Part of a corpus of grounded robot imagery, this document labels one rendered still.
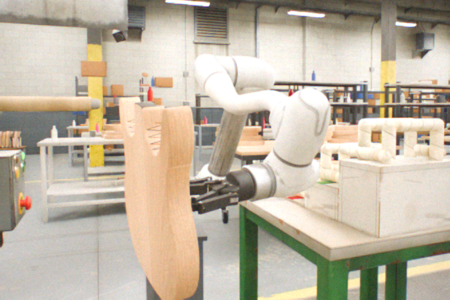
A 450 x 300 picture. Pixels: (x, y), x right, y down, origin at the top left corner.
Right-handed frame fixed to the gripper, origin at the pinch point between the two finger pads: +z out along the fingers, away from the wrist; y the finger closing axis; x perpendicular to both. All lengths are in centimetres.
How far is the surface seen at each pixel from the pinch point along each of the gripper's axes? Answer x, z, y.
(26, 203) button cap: -9.6, 27.2, 38.7
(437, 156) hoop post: 5, -67, -19
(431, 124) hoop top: 13, -65, -18
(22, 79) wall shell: -54, 19, 1135
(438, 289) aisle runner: -131, -209, 47
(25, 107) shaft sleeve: 20.6, 24.3, 16.1
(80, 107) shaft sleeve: 19.9, 13.8, 14.2
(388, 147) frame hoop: 9, -51, -16
